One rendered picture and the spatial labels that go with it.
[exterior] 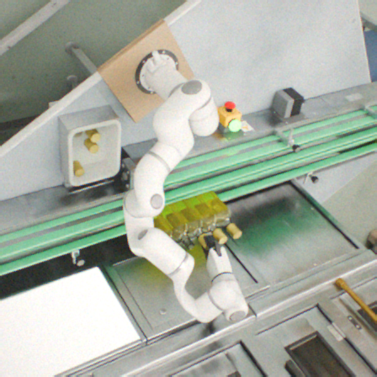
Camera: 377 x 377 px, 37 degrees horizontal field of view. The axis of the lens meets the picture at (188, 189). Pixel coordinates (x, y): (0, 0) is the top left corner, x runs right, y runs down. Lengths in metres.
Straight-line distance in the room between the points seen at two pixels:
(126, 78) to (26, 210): 0.52
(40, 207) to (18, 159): 0.17
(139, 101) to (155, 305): 0.66
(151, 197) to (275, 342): 0.68
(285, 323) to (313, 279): 0.20
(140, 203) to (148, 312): 0.46
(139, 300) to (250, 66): 0.91
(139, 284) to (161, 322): 0.16
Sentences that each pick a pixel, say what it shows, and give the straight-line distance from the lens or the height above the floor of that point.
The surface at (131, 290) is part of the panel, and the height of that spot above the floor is 1.13.
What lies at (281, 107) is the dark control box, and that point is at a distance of 2.23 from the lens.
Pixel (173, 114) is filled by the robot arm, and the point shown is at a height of 1.09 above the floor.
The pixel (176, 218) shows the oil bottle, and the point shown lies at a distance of 1.89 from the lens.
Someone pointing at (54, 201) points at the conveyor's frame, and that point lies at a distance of 1.90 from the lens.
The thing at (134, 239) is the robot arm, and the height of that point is 1.20.
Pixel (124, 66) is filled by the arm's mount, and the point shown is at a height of 0.77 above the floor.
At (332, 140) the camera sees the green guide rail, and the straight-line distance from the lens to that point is 2.36.
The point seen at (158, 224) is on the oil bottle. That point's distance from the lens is 1.87.
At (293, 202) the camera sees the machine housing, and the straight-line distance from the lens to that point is 2.35.
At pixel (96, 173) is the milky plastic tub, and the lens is 1.89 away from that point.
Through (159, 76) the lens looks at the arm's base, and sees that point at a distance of 1.75.
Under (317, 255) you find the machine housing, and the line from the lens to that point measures 2.17.
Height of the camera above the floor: 2.14
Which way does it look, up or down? 37 degrees down
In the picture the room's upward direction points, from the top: 140 degrees clockwise
